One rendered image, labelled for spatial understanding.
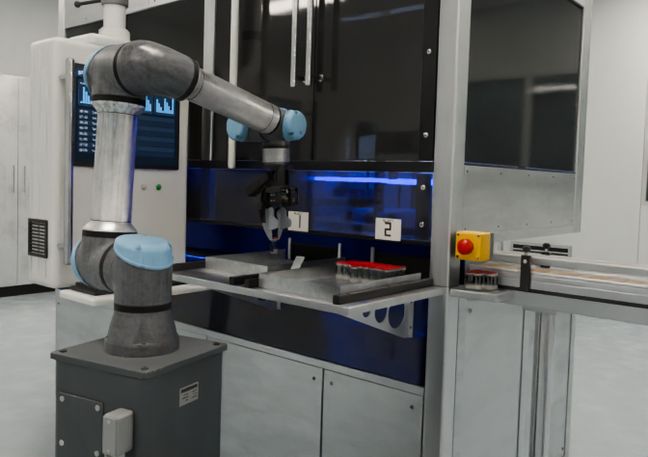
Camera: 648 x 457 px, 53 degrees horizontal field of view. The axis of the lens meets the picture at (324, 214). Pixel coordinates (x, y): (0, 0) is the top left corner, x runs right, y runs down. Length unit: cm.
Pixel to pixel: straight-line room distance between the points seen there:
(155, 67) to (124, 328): 53
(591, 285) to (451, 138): 50
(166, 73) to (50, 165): 78
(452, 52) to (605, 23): 486
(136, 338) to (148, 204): 95
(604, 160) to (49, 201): 516
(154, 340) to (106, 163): 40
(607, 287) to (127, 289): 109
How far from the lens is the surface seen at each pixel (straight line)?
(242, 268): 183
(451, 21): 176
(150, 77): 139
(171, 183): 229
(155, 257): 134
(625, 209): 631
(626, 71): 640
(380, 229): 182
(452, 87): 173
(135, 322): 135
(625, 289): 167
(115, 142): 146
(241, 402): 232
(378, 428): 194
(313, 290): 150
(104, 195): 146
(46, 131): 211
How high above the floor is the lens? 115
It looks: 3 degrees down
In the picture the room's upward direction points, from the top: 2 degrees clockwise
